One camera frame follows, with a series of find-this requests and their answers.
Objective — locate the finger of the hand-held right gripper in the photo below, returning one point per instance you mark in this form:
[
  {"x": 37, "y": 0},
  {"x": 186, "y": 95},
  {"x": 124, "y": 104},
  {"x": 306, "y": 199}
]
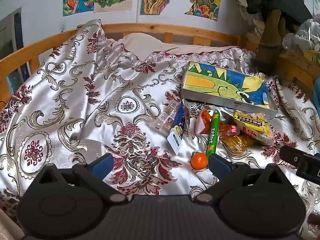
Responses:
[{"x": 290, "y": 155}]

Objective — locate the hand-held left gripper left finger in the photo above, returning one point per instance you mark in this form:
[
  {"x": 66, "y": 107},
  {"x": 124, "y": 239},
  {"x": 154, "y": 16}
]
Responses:
[{"x": 101, "y": 166}]

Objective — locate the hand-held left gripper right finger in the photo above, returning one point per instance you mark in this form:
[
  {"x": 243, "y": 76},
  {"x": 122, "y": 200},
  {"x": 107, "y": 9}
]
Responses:
[{"x": 220, "y": 164}]

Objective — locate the orange tangerine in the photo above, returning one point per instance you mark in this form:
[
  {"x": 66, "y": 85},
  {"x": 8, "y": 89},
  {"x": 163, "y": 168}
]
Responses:
[{"x": 199, "y": 160}]

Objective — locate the golden snack packet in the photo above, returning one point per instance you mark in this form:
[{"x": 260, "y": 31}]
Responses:
[{"x": 236, "y": 143}]

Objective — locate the green sausage stick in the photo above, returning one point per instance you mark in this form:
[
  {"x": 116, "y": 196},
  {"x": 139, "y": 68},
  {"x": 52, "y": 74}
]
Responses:
[{"x": 212, "y": 135}]

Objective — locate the white and red snack packet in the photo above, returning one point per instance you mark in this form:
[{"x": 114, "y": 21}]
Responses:
[{"x": 262, "y": 138}]

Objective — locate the clear packet with red snack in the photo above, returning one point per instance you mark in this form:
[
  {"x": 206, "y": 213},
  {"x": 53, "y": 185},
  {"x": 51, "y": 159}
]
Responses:
[{"x": 203, "y": 123}]

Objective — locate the yellow snack packet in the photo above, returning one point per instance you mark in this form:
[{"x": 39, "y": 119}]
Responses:
[{"x": 250, "y": 122}]

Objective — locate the blue and white snack packet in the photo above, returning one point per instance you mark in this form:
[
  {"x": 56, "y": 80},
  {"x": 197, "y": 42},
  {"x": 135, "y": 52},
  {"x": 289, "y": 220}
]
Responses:
[{"x": 178, "y": 130}]

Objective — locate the clear packet of brown bars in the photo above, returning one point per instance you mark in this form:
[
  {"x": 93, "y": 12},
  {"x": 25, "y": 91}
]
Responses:
[{"x": 166, "y": 116}]

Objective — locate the shallow box with crayon drawing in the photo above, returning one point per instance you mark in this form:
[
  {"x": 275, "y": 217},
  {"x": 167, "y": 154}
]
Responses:
[{"x": 225, "y": 90}]

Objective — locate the floral satin blanket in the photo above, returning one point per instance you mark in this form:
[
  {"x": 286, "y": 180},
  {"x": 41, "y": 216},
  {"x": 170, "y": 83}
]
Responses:
[{"x": 87, "y": 100}]

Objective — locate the blue bag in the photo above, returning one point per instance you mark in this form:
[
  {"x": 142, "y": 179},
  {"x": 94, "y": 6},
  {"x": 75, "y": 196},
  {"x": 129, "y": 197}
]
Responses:
[{"x": 317, "y": 90}]

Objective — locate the brown trousers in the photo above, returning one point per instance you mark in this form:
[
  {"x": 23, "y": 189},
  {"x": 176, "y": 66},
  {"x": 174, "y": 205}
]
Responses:
[{"x": 271, "y": 42}]

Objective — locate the clear plastic bag of clothes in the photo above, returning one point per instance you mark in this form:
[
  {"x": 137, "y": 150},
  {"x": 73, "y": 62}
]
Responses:
[{"x": 303, "y": 38}]

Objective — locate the beige pillow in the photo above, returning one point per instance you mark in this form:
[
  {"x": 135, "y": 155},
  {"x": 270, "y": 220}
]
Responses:
[{"x": 150, "y": 43}]

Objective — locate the grey patterned cloth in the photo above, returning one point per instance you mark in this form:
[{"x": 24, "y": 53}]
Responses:
[{"x": 252, "y": 22}]

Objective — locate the wooden bed frame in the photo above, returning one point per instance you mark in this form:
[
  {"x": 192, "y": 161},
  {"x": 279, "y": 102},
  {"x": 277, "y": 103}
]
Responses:
[{"x": 140, "y": 28}]

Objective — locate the white wall socket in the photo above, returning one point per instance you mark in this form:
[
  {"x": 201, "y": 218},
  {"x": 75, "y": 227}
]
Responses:
[{"x": 62, "y": 26}]

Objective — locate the grey wall picture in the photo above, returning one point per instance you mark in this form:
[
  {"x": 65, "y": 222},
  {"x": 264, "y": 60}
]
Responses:
[{"x": 11, "y": 35}]

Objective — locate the yellow landscape wall poster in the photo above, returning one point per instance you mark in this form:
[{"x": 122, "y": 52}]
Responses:
[{"x": 203, "y": 0}]

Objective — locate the white wall conduit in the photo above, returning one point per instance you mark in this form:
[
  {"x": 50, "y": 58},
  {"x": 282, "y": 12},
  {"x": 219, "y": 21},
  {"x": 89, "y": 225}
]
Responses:
[{"x": 138, "y": 0}]

